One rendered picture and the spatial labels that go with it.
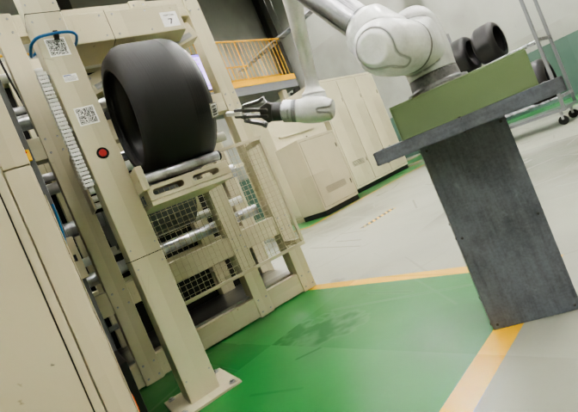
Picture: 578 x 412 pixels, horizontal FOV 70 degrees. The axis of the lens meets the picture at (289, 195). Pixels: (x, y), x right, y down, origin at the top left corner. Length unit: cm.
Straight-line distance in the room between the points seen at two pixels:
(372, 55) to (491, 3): 1154
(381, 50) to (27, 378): 108
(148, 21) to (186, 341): 157
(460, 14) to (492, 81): 1165
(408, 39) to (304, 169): 523
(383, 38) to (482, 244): 68
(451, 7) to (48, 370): 1271
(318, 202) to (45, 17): 499
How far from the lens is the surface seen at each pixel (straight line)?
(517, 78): 133
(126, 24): 234
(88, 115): 183
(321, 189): 635
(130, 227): 174
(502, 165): 136
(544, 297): 147
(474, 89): 131
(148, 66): 173
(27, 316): 95
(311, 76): 179
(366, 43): 120
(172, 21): 241
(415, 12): 143
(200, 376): 184
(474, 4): 1283
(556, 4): 1230
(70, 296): 95
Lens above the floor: 66
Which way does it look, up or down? 1 degrees down
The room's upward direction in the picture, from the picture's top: 23 degrees counter-clockwise
